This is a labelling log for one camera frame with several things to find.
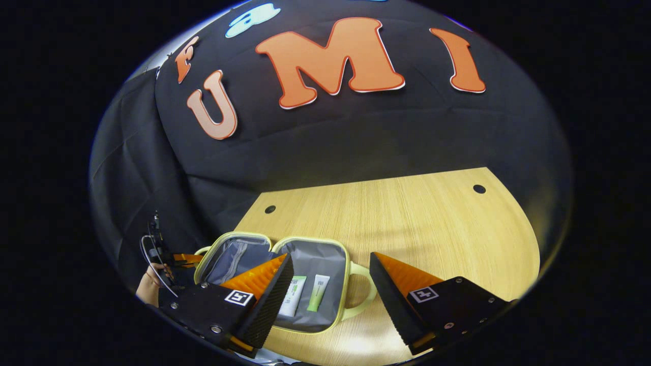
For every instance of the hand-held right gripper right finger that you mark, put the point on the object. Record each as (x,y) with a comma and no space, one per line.
(391,305)

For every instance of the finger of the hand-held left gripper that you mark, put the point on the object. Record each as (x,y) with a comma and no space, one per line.
(187,257)

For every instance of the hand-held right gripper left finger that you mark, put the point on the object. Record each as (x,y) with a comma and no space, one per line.
(272,305)

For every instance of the white green-printed skincare tube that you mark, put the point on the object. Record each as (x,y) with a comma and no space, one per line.
(291,302)

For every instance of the light green skincare tube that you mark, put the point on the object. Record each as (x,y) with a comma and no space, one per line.
(318,295)

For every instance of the pale yellow small suitcase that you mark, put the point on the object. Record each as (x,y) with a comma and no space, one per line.
(330,269)

